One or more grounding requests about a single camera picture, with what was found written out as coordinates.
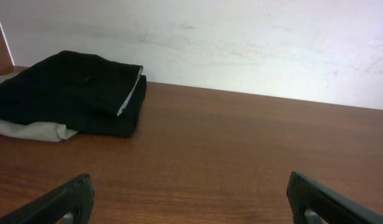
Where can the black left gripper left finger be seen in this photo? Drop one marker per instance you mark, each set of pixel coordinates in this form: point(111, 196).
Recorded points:
point(75, 197)

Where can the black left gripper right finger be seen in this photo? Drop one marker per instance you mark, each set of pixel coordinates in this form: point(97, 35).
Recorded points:
point(313, 202)

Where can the folded beige garment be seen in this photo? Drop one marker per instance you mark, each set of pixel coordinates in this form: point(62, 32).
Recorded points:
point(40, 131)

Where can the folded black garment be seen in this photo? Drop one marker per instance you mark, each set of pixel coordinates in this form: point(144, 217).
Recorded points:
point(85, 92)

